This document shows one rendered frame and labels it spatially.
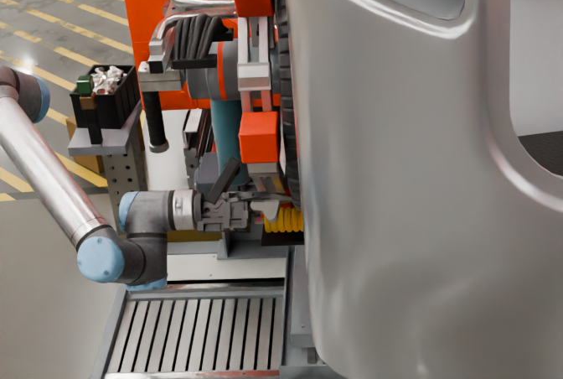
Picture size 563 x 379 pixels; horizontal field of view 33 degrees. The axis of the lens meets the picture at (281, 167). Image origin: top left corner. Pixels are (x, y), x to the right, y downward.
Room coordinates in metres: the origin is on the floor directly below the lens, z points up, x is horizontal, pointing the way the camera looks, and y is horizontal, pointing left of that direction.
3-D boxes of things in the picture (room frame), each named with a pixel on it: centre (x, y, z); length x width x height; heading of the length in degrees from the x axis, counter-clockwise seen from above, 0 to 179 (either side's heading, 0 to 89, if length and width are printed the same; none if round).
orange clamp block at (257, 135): (1.66, 0.04, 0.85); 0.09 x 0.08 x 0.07; 175
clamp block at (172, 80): (1.83, 0.23, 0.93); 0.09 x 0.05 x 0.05; 85
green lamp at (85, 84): (2.41, 0.52, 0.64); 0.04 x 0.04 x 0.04; 85
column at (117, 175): (2.63, 0.50, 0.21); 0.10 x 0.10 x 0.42; 85
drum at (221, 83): (1.98, 0.09, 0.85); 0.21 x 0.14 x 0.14; 85
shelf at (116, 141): (2.60, 0.51, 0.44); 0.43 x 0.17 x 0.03; 175
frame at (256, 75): (1.98, 0.02, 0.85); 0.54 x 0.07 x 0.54; 175
